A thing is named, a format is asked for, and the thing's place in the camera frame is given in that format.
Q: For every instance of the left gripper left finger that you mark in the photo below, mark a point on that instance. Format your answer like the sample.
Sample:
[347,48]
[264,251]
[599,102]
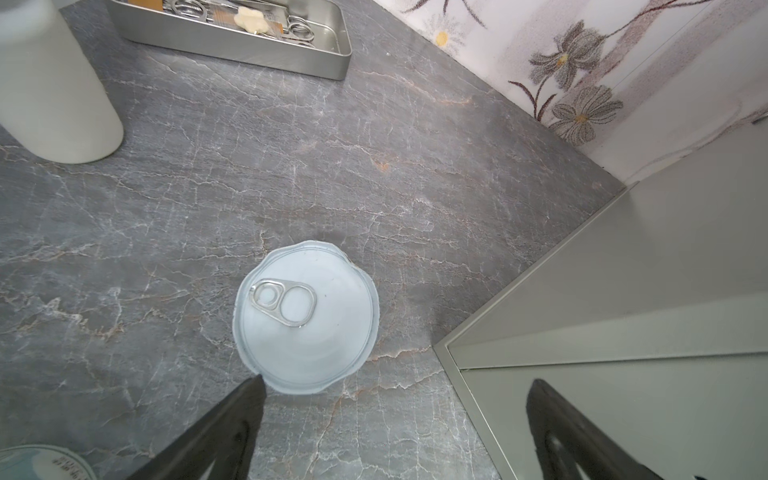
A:
[220,445]

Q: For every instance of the teal grey can white lid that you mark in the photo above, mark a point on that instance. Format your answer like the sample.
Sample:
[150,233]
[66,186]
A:
[43,462]

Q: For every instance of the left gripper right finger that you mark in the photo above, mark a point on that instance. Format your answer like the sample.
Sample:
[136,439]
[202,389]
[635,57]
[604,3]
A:
[569,446]

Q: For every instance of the grey metal cabinet box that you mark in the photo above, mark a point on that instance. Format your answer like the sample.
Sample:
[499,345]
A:
[651,319]

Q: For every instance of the green can white lid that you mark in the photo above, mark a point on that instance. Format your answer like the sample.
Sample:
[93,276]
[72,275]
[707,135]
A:
[305,318]

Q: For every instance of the metal tray with contents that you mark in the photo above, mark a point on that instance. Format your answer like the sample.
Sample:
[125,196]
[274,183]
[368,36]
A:
[307,37]

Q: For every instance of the white plastic bottle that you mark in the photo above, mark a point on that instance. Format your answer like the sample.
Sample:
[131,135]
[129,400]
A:
[52,101]

